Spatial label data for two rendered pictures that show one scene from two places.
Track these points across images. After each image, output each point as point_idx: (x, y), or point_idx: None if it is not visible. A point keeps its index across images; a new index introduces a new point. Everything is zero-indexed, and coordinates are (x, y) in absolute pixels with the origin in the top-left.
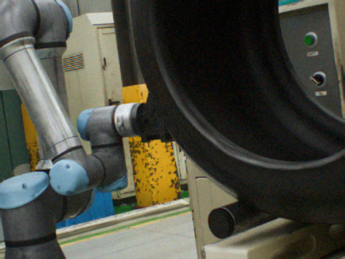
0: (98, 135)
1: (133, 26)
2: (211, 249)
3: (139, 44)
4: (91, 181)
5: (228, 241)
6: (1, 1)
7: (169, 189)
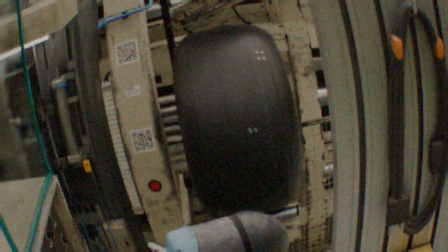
0: None
1: (299, 143)
2: (299, 221)
3: (300, 150)
4: None
5: (288, 223)
6: (266, 213)
7: None
